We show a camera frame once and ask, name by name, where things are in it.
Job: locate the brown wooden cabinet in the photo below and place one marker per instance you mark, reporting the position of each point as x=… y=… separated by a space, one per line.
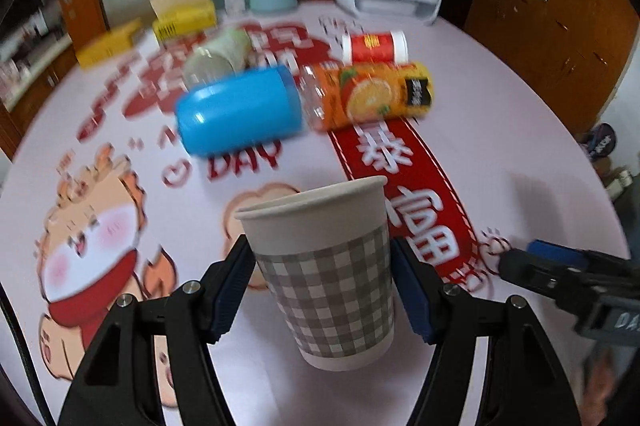
x=571 y=52

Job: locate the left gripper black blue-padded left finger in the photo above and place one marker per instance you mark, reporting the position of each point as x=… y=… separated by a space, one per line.
x=116 y=383

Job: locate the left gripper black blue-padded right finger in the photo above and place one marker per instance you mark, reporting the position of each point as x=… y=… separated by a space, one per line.
x=524 y=381

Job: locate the yellow tissue box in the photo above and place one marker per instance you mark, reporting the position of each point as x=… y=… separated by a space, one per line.
x=176 y=18

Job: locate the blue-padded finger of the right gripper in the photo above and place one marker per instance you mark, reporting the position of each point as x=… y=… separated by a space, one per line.
x=559 y=254

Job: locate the clear glass jar lying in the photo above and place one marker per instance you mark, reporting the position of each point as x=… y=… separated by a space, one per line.
x=225 y=54

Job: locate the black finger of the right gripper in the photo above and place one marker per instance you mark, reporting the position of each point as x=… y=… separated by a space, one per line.
x=535 y=273

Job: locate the grey checked paper cup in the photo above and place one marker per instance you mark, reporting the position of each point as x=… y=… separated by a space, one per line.
x=325 y=255

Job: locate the red white can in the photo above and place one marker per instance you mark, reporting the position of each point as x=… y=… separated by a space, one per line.
x=375 y=48

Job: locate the orange juice bottle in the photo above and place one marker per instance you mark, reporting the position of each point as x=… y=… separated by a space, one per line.
x=340 y=96

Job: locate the flat yellow box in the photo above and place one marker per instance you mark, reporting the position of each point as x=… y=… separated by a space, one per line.
x=110 y=44

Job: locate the blue plastic cup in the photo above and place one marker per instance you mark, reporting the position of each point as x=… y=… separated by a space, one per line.
x=239 y=111

